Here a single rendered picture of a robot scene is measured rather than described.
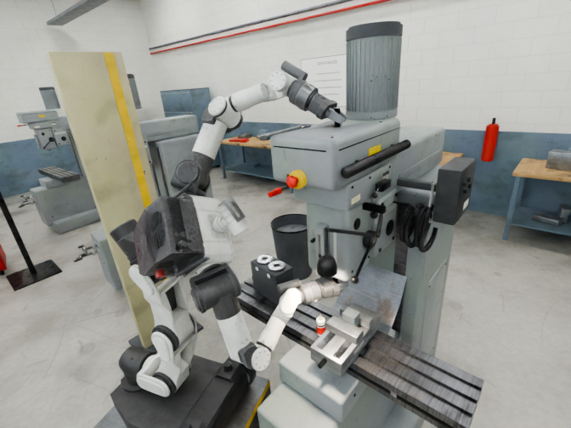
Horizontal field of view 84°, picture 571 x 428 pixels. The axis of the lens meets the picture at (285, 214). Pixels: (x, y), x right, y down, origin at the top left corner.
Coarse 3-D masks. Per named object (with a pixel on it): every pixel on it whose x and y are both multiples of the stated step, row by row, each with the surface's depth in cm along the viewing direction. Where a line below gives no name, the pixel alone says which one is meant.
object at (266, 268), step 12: (252, 264) 173; (264, 264) 170; (276, 264) 168; (252, 276) 178; (264, 276) 168; (276, 276) 160; (288, 276) 166; (264, 288) 172; (276, 288) 162; (276, 300) 166
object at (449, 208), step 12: (444, 168) 112; (456, 168) 110; (468, 168) 114; (444, 180) 112; (456, 180) 110; (468, 180) 115; (444, 192) 114; (456, 192) 111; (468, 192) 122; (444, 204) 115; (456, 204) 113; (468, 204) 127; (432, 216) 120; (444, 216) 117; (456, 216) 115
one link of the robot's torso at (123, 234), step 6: (126, 222) 130; (132, 222) 131; (120, 228) 128; (126, 228) 129; (132, 228) 130; (114, 234) 129; (120, 234) 128; (126, 234) 129; (132, 234) 128; (120, 240) 127; (126, 240) 126; (132, 240) 125; (120, 246) 130; (126, 246) 127; (132, 246) 126; (126, 252) 129; (132, 252) 127; (156, 282) 132
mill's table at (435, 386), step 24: (264, 312) 163; (312, 312) 161; (336, 312) 159; (288, 336) 156; (312, 336) 145; (384, 336) 142; (360, 360) 131; (384, 360) 131; (408, 360) 130; (432, 360) 129; (384, 384) 123; (408, 384) 120; (432, 384) 119; (456, 384) 118; (480, 384) 118; (408, 408) 119; (432, 408) 111; (456, 408) 111
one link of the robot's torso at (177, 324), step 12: (132, 276) 130; (144, 276) 128; (180, 276) 142; (144, 288) 130; (156, 288) 130; (168, 288) 135; (180, 288) 141; (156, 300) 131; (168, 300) 141; (180, 300) 145; (156, 312) 139; (168, 312) 136; (180, 312) 144; (156, 324) 143; (168, 324) 140; (180, 324) 143; (192, 324) 149; (168, 336) 139; (180, 336) 142
